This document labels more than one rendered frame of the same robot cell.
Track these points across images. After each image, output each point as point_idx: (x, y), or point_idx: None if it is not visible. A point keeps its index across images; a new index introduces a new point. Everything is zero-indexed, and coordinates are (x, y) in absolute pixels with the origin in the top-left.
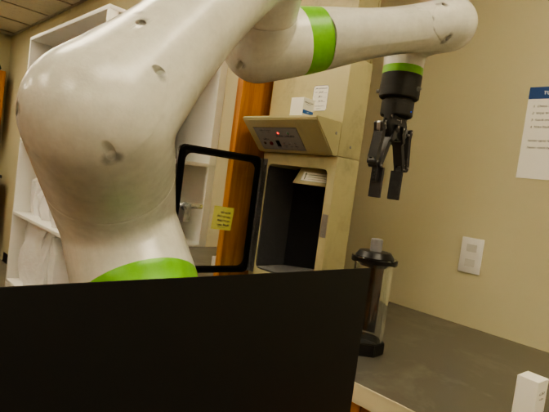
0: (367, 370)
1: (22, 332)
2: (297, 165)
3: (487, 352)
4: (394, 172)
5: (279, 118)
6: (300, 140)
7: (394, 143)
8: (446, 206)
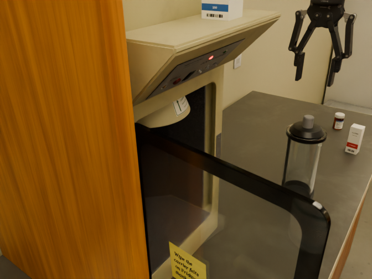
0: (335, 193)
1: None
2: (181, 96)
3: (231, 144)
4: (302, 55)
5: (242, 30)
6: (227, 55)
7: (313, 29)
8: None
